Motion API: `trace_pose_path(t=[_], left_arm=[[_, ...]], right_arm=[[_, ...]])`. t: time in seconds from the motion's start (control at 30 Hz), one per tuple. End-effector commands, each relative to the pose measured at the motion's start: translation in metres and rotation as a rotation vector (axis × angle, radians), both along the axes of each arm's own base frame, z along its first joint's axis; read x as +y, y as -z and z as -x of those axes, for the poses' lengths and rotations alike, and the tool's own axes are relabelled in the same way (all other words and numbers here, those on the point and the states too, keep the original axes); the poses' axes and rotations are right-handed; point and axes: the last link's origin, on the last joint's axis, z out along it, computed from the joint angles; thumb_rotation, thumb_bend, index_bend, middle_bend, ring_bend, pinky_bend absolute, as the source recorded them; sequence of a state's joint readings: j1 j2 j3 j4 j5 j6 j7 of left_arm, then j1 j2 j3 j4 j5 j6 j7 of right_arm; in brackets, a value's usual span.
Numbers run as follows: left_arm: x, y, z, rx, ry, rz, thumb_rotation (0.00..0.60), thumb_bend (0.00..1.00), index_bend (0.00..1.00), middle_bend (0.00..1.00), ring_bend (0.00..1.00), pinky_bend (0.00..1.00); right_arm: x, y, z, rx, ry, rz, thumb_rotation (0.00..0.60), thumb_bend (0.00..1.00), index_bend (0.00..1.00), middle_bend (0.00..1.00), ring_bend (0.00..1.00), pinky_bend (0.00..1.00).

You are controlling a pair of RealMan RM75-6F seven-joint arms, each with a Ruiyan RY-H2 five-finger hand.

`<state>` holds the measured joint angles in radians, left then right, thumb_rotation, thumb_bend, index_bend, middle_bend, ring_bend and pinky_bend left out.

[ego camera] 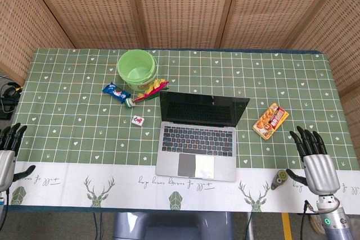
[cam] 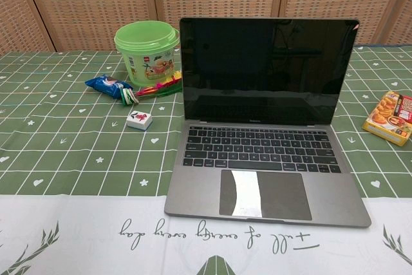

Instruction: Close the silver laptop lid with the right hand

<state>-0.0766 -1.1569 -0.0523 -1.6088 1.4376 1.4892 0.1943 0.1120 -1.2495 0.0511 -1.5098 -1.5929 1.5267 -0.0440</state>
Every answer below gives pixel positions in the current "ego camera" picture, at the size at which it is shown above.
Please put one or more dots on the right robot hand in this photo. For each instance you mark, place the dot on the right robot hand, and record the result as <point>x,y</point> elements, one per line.
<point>319,164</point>

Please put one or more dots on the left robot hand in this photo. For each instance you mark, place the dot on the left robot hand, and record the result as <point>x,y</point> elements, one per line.
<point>5,155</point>

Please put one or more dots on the silver laptop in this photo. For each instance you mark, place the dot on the silver laptop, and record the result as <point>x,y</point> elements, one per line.
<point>198,136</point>

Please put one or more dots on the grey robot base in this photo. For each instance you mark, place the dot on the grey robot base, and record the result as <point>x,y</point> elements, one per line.
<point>173,225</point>

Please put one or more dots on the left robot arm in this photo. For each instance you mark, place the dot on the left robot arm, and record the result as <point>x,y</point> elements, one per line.
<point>2,199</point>

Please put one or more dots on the grey roller wheel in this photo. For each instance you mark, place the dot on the grey roller wheel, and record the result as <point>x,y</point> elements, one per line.
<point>279,179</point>

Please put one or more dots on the yellow snack box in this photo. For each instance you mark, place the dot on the yellow snack box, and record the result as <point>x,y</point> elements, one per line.
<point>270,121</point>

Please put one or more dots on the green checked tablecloth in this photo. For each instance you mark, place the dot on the green checked tablecloth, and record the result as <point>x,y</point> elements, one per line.
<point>112,138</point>

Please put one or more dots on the blue cookie packet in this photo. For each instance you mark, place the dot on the blue cookie packet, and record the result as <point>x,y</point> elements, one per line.
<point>116,93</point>

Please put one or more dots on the white mahjong tile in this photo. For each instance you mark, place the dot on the white mahjong tile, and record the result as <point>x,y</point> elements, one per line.
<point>138,121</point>

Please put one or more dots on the colourful feather shuttlecock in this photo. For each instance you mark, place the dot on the colourful feather shuttlecock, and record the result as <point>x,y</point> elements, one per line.
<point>147,92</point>

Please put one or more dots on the green plastic bucket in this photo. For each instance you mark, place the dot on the green plastic bucket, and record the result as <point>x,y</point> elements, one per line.
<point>137,68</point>

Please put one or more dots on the woven folding screen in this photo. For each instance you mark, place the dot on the woven folding screen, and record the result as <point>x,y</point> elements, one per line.
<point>180,9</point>

